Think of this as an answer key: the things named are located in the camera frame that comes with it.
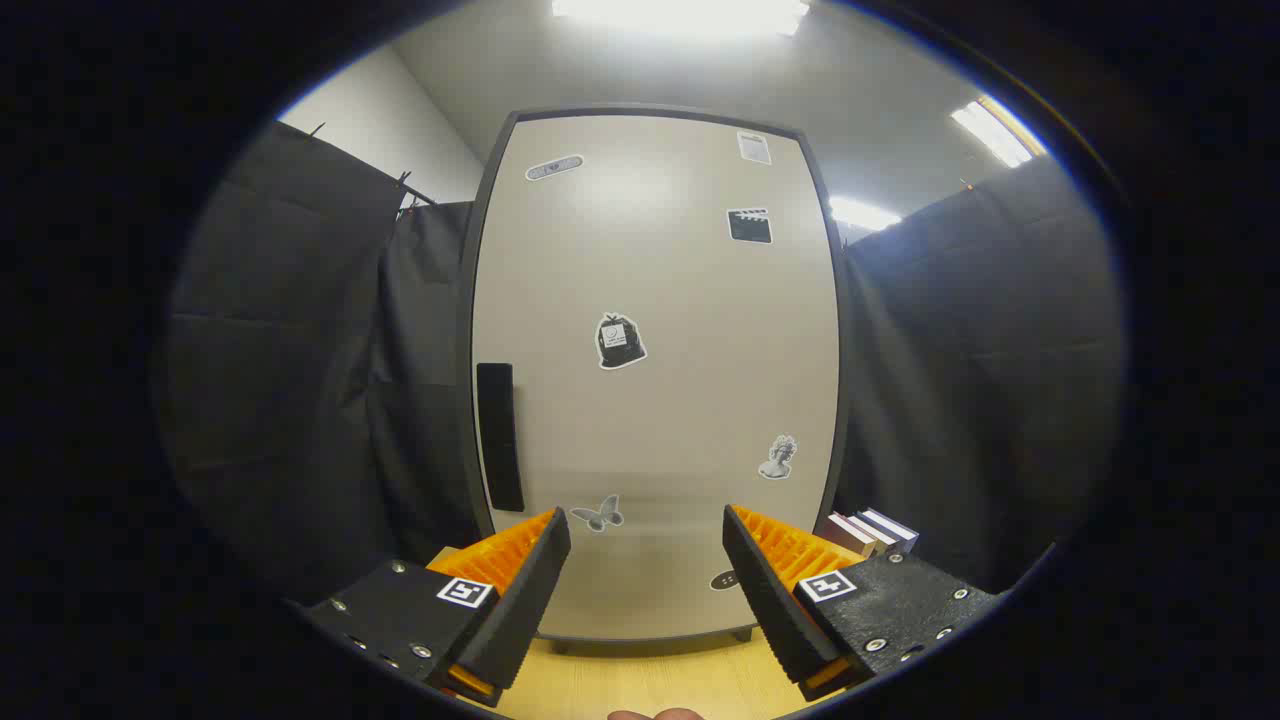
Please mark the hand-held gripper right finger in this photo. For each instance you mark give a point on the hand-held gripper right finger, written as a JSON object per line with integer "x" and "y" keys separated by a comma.
{"x": 765, "y": 590}

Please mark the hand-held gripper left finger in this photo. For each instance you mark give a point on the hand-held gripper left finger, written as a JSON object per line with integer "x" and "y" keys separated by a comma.
{"x": 535, "y": 590}

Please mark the pink cover book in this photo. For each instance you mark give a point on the pink cover book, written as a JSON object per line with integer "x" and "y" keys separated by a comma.
{"x": 848, "y": 535}

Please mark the white spine book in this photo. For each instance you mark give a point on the white spine book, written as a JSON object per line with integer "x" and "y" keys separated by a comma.
{"x": 872, "y": 530}

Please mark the grey blue book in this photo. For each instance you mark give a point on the grey blue book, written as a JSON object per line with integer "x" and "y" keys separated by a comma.
{"x": 893, "y": 526}

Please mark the dark grey cabinet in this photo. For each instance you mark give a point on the dark grey cabinet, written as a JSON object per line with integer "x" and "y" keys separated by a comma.
{"x": 464, "y": 340}

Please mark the black backdrop cloth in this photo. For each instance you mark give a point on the black backdrop cloth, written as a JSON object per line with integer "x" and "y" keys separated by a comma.
{"x": 300, "y": 350}

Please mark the small ceiling light panel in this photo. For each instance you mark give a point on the small ceiling light panel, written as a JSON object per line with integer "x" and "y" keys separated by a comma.
{"x": 862, "y": 213}

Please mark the large ceiling light panel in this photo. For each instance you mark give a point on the large ceiling light panel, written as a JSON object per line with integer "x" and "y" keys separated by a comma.
{"x": 680, "y": 15}

